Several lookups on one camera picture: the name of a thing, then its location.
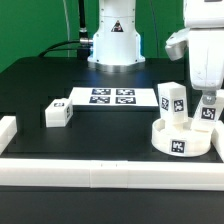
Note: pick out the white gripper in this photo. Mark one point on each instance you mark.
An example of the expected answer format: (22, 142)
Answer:
(206, 61)

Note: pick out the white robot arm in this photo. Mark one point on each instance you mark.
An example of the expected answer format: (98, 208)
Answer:
(117, 44)

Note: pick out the white marker sheet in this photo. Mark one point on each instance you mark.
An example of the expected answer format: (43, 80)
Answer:
(141, 97)

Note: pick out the white left fence bar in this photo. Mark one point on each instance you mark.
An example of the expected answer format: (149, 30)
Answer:
(8, 129)

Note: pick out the white front fence bar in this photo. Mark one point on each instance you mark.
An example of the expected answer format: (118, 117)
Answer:
(112, 174)

